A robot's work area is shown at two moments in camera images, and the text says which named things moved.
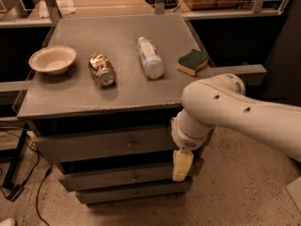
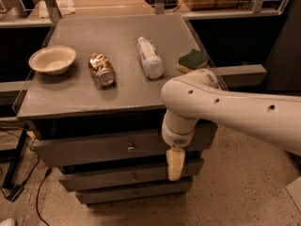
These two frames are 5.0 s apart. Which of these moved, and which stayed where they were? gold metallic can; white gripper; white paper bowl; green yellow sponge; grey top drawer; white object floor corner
Moved: grey top drawer; white gripper
Stayed: green yellow sponge; gold metallic can; white object floor corner; white paper bowl
